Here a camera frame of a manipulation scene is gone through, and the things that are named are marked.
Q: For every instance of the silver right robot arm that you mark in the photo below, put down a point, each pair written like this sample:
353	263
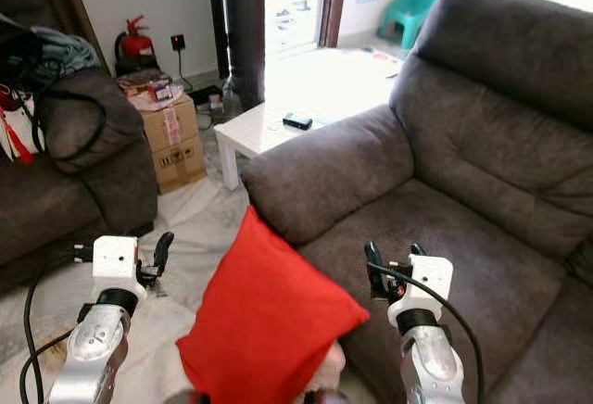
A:
431	362

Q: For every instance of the red pillow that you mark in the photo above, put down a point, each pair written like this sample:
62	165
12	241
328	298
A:
269	321

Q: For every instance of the white bag with red tassel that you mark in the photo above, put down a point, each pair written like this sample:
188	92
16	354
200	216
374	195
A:
20	131

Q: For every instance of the cardboard box with arrows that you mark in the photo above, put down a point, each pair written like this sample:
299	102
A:
181	163

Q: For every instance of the teal plastic stool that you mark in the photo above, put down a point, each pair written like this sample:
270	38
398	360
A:
412	6

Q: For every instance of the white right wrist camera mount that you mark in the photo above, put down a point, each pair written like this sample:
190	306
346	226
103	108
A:
426	284

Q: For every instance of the grey-blue cloth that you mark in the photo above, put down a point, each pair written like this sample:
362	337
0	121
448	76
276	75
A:
69	47

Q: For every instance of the printed papers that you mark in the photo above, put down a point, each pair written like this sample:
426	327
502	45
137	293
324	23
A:
384	59

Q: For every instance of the white coffee table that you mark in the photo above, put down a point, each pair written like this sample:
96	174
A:
324	89

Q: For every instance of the dark grey long sofa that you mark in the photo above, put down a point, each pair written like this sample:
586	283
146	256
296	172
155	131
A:
56	209

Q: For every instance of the black sports bag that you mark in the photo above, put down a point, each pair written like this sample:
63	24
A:
18	47

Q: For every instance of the dark brown door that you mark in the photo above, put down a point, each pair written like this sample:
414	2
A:
244	33

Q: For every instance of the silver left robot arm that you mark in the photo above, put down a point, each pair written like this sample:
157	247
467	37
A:
97	344

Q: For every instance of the small cardboard box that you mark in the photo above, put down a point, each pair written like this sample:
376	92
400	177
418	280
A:
171	126

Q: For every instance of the tray of packaged goods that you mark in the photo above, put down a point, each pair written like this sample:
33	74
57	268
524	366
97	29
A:
157	89

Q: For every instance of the red fire extinguisher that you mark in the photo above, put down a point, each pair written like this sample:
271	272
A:
136	44

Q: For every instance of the brown door frame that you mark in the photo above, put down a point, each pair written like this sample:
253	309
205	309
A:
331	6

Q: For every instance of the black wall socket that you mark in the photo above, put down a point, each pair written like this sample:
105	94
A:
178	42

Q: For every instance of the dark grey two-seat sofa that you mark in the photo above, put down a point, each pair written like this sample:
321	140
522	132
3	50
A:
473	145

